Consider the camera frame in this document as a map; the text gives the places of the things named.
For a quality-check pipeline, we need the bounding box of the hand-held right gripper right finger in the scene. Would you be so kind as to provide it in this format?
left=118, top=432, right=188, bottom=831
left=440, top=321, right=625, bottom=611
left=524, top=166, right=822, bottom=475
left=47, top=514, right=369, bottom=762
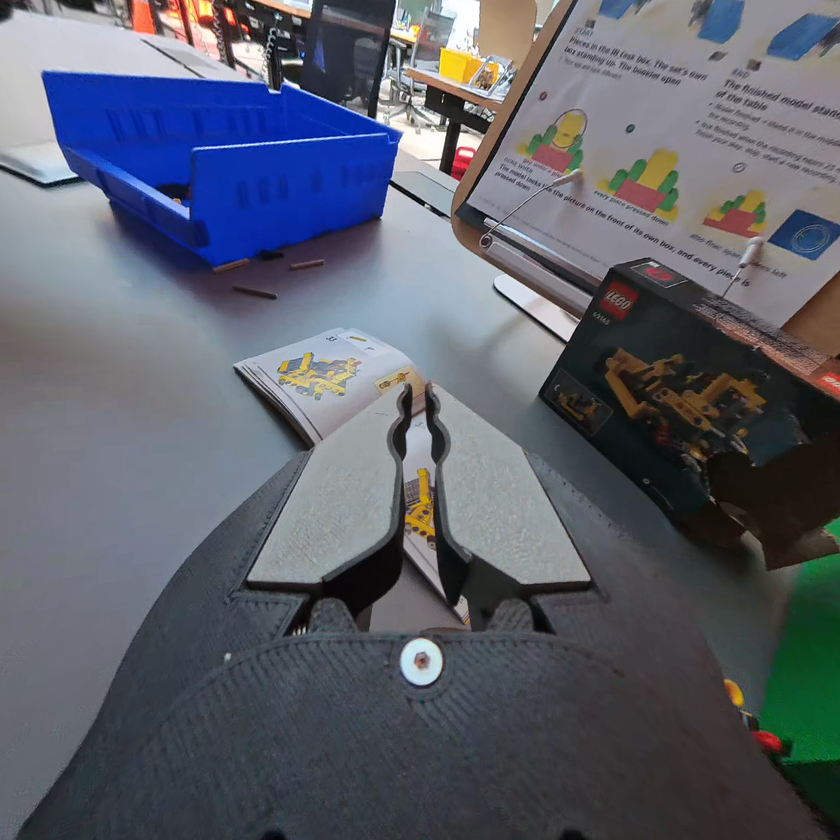
left=425, top=382, right=597, bottom=631

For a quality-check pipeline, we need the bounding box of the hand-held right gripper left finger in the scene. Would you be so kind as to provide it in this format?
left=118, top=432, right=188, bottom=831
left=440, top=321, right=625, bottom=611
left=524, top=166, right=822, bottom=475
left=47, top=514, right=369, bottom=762
left=244, top=382, right=414, bottom=614

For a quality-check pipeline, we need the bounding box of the blue plastic bin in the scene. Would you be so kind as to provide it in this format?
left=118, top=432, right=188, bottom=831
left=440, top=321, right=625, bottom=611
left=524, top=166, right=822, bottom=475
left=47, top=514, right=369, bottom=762
left=41, top=69, right=403, bottom=266

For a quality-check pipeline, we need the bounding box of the open lego instruction booklet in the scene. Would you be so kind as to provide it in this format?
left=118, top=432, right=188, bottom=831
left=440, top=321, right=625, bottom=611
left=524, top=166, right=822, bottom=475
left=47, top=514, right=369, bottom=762
left=234, top=327, right=473, bottom=624

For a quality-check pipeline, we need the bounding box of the dark lego set box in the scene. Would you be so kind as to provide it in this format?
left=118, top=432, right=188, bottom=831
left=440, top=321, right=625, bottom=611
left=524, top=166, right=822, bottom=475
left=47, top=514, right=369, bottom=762
left=538, top=257, right=840, bottom=571

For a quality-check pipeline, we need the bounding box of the partly built lego model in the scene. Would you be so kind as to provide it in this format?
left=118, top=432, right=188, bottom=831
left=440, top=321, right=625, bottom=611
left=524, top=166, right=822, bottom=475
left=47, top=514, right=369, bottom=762
left=722, top=679, right=791, bottom=756

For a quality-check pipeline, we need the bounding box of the green plastic tray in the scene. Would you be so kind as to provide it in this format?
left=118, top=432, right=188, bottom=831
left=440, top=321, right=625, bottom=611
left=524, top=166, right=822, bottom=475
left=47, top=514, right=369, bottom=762
left=755, top=518, right=840, bottom=828

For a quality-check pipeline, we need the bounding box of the wooden background table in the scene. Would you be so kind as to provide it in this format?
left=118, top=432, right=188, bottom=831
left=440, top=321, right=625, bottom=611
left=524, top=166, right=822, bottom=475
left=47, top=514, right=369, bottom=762
left=403, top=66, right=506, bottom=175

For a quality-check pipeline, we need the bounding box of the instruction sheet on stand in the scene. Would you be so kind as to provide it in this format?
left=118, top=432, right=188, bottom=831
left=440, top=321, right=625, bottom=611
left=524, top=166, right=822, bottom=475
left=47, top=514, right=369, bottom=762
left=450, top=0, right=840, bottom=342

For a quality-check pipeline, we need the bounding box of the printed instruction sheet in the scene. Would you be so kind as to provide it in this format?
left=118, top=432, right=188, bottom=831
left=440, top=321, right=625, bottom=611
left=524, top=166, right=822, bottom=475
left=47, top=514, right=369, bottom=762
left=463, top=0, right=840, bottom=328

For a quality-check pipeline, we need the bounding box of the clear plastic container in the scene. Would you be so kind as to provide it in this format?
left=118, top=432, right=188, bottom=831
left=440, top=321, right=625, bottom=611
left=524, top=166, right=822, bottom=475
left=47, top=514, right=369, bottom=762
left=469, top=56, right=514, bottom=93

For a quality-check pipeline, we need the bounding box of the yellow storage bin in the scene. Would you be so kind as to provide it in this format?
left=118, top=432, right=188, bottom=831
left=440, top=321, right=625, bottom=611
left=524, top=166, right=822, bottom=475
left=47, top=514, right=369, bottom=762
left=438, top=47, right=490, bottom=83

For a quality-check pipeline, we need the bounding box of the black office chair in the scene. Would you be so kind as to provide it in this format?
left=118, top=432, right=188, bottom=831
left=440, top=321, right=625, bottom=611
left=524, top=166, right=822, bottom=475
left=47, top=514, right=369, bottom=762
left=301, top=0, right=398, bottom=119

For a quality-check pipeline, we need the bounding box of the grey flat device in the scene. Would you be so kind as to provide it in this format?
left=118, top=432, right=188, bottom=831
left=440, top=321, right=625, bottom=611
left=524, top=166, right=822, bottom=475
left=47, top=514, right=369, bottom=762
left=0, top=141, right=83, bottom=186

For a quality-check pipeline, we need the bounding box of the grey office chair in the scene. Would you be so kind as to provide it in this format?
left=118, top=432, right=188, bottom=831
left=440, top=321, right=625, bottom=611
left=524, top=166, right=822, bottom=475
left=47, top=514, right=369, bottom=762
left=384, top=10, right=457, bottom=126

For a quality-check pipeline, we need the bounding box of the wire page holder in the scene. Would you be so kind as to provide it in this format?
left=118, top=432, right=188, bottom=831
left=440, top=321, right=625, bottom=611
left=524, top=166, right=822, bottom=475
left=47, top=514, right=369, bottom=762
left=479, top=169, right=584, bottom=249
left=722, top=236, right=767, bottom=299

